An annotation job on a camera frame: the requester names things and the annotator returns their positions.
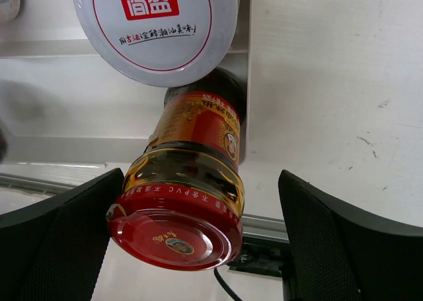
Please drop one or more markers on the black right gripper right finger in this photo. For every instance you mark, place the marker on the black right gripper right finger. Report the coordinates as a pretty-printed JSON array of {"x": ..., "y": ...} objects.
[{"x": 342, "y": 252}]

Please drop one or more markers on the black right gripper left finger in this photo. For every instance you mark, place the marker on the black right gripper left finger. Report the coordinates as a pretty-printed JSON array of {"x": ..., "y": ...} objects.
[{"x": 54, "y": 249}]

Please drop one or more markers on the red-lid chili jar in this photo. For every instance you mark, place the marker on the red-lid chili jar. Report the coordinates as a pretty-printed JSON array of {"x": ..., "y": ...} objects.
[{"x": 182, "y": 199}]

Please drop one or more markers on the white-lid spice jar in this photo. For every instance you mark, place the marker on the white-lid spice jar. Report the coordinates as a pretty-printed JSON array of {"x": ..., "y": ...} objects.
[
  {"x": 161, "y": 43},
  {"x": 9, "y": 10}
]

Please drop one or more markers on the white compartment tray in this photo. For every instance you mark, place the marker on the white compartment tray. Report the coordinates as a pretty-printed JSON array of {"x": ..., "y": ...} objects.
[{"x": 62, "y": 102}]

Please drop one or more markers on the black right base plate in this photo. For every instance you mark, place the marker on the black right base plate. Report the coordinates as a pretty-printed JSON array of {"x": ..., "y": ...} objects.
[{"x": 264, "y": 257}]

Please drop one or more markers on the aluminium frame rail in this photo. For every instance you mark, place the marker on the aluminium frame rail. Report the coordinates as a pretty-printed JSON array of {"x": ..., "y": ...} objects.
[{"x": 18, "y": 192}]

